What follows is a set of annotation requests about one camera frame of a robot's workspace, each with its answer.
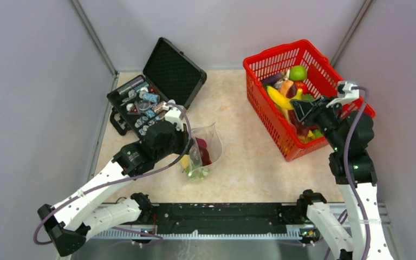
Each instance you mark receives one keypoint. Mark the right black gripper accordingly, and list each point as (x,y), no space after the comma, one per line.
(302,108)

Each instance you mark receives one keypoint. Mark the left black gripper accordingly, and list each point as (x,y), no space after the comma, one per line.
(184,136)

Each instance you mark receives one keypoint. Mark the yellow banana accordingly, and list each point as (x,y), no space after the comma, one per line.
(281,100)

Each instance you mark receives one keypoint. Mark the yellow lemon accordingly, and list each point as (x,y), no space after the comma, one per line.
(185,161)

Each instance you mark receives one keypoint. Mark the purple sweet potato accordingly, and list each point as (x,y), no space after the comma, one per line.
(201,143)

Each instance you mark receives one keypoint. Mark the clear zip top bag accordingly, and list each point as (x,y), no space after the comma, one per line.
(214,146)

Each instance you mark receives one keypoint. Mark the dark red fruit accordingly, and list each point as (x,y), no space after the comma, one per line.
(205,157)

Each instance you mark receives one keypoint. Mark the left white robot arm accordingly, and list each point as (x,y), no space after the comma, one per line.
(75,220)

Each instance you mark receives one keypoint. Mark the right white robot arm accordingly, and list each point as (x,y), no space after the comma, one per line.
(355,176)

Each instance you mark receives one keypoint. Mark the red apple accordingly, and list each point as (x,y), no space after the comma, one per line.
(303,86)

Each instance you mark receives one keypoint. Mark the green apple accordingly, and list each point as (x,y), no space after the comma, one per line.
(298,73)

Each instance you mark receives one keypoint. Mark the black open case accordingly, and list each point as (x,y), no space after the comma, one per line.
(168,75)

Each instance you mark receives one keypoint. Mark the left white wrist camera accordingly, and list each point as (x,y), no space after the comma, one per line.
(175,115)

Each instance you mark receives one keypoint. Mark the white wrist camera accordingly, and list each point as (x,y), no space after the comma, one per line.
(175,115)
(347,92)

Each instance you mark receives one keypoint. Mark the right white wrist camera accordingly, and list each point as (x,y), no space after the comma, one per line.
(347,92)

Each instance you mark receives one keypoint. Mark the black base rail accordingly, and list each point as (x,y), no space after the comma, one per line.
(225,218)

